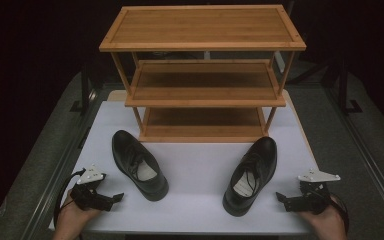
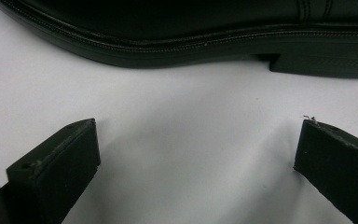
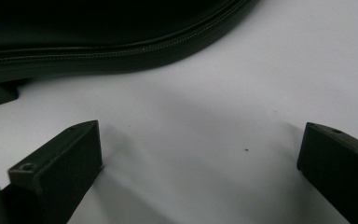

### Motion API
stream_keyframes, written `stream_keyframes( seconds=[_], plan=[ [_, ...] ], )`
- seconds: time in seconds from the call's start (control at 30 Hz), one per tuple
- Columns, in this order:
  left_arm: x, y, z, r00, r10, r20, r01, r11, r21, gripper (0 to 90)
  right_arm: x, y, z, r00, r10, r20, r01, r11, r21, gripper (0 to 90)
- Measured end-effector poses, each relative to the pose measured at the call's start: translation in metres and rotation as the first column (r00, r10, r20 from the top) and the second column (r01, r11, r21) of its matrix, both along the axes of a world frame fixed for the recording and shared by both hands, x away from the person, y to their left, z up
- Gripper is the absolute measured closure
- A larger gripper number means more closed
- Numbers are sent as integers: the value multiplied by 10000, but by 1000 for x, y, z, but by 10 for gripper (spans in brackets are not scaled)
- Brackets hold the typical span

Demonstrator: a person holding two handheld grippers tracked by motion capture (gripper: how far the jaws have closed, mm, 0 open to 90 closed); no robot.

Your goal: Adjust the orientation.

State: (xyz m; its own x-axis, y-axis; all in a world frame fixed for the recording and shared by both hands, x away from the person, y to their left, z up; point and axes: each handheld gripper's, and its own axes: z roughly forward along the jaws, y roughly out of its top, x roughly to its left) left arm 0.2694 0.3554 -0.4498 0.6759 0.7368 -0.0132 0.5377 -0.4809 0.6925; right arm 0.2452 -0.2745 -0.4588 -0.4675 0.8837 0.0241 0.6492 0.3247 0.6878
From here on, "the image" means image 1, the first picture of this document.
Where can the black metal stand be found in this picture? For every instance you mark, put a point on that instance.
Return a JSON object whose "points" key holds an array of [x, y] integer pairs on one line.
{"points": [[344, 90], [85, 90]]}

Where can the three-tier wooden shoe rack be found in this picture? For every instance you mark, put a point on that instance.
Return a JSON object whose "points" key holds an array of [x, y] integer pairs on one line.
{"points": [[202, 28]]}

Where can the person's left hand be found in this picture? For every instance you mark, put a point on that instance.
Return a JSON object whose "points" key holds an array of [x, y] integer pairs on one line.
{"points": [[71, 220]]}

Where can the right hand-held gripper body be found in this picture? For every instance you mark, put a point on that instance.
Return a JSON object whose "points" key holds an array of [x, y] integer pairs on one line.
{"points": [[308, 203]]}

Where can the white table cover sheet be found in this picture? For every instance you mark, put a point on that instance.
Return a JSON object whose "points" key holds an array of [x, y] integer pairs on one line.
{"points": [[196, 186]]}

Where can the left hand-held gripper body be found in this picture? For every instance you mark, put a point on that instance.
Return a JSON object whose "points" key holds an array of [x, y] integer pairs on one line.
{"points": [[90, 200]]}

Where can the person's right hand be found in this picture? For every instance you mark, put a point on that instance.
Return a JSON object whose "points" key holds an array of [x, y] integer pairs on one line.
{"points": [[330, 223]]}

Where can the black leather lace-up shoe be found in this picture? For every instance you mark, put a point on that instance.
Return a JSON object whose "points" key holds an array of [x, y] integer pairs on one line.
{"points": [[126, 146], [263, 156]]}

